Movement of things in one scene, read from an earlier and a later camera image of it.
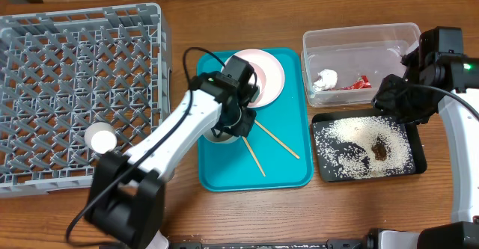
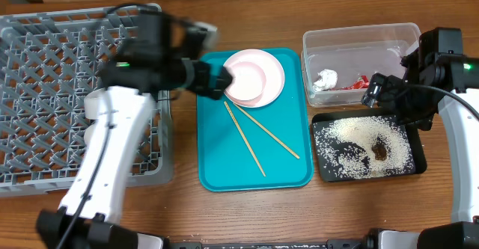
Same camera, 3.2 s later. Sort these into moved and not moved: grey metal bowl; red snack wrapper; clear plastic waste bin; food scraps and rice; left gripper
Moved: grey metal bowl; left gripper
Not moved: clear plastic waste bin; food scraps and rice; red snack wrapper
